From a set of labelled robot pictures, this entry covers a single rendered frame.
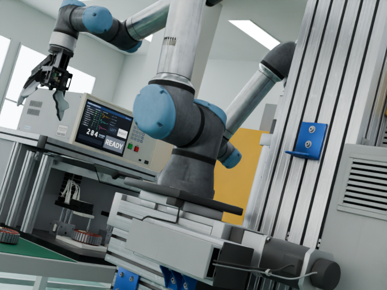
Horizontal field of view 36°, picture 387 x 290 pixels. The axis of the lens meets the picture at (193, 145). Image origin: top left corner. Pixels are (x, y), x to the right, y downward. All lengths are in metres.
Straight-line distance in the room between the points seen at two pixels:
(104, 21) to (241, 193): 4.52
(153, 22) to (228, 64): 7.43
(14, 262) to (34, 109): 0.93
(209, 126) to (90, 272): 0.71
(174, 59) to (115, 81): 9.27
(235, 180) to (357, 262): 4.95
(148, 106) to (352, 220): 0.52
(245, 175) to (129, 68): 4.94
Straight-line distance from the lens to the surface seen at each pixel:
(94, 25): 1.74
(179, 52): 1.45
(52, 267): 1.87
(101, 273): 2.00
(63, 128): 2.37
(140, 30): 1.79
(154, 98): 1.40
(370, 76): 1.44
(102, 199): 2.61
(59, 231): 2.34
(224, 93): 9.04
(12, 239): 1.96
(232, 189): 6.19
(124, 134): 2.46
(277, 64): 2.00
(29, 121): 2.56
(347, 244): 1.31
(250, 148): 6.17
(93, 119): 2.35
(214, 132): 1.50
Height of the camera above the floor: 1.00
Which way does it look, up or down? 6 degrees up
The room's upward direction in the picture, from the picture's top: 15 degrees clockwise
